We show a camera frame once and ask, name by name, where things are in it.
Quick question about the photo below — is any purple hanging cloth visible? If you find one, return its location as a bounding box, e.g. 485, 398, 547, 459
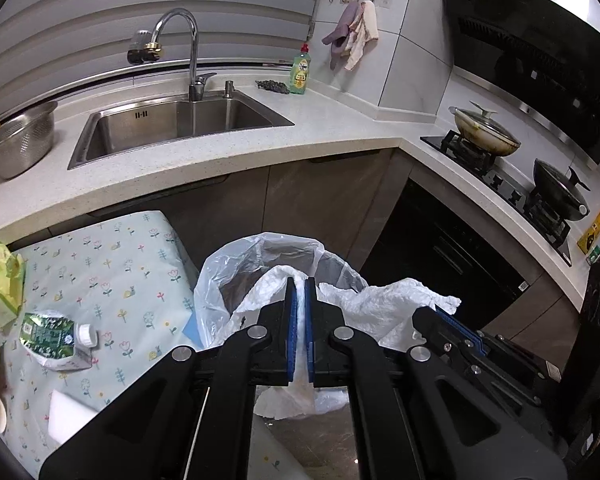
321, 1, 362, 72

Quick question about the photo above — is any floral tablecloth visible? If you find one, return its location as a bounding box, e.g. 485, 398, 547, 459
0, 210, 306, 480

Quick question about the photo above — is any dark scouring pad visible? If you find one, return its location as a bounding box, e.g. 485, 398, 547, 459
255, 79, 292, 96

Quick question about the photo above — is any black gas stove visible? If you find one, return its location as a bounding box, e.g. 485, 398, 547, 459
420, 130, 574, 267

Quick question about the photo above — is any stainless steel colander bowl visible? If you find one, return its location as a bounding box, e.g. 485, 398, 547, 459
0, 101, 59, 181

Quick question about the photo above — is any grey window blind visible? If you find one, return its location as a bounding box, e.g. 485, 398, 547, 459
0, 0, 317, 107

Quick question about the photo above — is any white foam block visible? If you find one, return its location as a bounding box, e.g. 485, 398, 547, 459
47, 390, 104, 447

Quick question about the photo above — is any frying pan with glass lid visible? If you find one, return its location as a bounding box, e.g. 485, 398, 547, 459
448, 101, 522, 157

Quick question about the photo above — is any chrome kitchen faucet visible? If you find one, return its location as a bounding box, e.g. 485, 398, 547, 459
127, 8, 217, 103

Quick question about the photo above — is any green white drink carton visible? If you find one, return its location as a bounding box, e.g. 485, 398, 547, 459
20, 311, 99, 372

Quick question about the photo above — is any stainless steel sink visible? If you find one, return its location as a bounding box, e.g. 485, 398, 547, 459
67, 91, 296, 171

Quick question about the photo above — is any green dish soap bottle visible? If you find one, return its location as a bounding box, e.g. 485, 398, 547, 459
289, 44, 314, 96

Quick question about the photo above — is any black built-in oven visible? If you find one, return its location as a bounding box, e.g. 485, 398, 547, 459
360, 180, 545, 357

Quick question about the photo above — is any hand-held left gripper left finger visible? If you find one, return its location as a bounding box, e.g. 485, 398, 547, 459
39, 276, 300, 480

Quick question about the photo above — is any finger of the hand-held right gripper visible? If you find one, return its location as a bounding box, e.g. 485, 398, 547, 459
412, 306, 548, 412
434, 305, 565, 387

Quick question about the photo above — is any blue cloth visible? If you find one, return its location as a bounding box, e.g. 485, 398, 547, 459
184, 310, 204, 349

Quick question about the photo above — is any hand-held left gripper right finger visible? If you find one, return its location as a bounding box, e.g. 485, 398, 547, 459
304, 276, 569, 480

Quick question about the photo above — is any black range hood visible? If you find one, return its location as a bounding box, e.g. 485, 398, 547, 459
442, 0, 600, 167

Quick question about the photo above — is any beige hanging cloth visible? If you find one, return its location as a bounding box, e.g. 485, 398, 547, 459
343, 1, 381, 72

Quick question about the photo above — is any black wok with lid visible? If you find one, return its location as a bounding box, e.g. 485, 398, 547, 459
532, 158, 592, 222

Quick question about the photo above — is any trash bin with plastic liner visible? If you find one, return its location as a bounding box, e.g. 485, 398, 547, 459
194, 232, 369, 417

